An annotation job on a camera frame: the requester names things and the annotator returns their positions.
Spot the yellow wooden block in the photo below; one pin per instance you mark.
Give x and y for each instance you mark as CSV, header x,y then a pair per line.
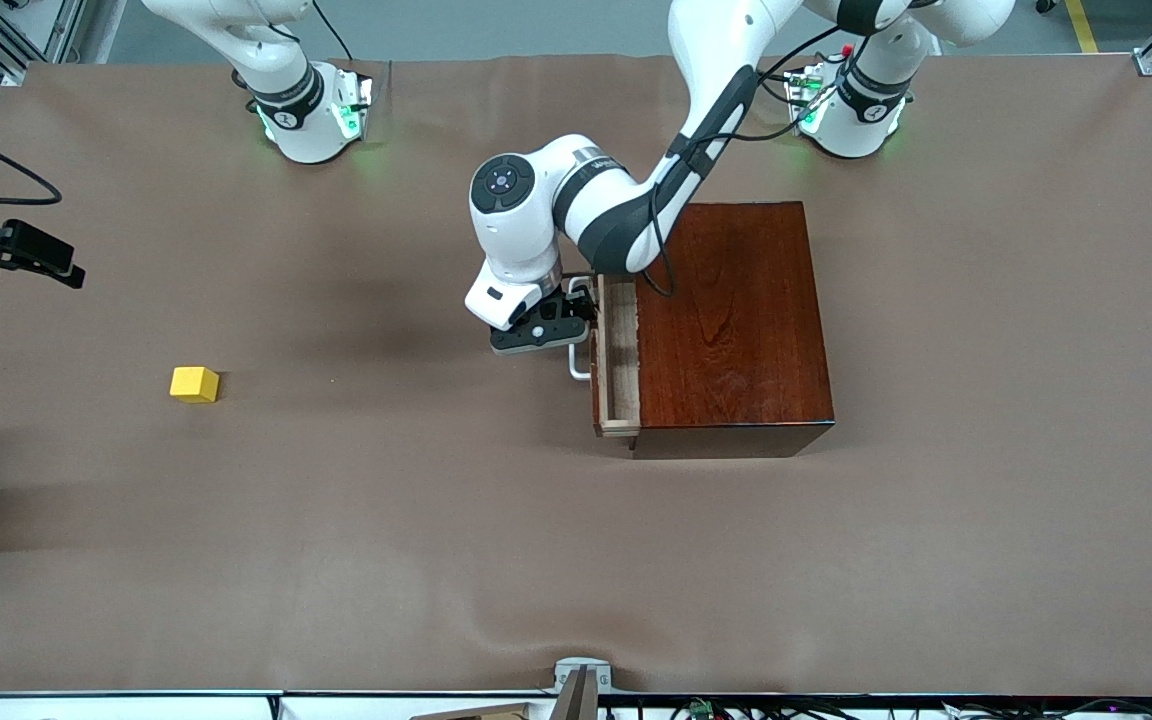
x,y
194,385

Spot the grey metal table bracket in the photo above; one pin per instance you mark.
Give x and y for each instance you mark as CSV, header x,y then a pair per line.
x,y
581,675

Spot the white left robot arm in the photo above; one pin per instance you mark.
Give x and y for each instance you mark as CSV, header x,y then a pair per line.
x,y
526,240

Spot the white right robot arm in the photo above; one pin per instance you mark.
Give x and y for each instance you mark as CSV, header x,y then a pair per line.
x,y
306,130

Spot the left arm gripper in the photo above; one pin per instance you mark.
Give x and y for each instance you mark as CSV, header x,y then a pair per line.
x,y
579,297

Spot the dark brown wooden cabinet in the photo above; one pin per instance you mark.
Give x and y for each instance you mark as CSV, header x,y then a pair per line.
x,y
736,330

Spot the aluminium frame structure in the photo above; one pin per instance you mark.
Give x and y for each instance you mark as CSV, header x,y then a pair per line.
x,y
6,40

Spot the brown cardboard piece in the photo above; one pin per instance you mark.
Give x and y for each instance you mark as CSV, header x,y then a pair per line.
x,y
476,713

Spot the brown table cover mat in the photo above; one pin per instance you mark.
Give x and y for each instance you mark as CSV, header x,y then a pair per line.
x,y
336,550

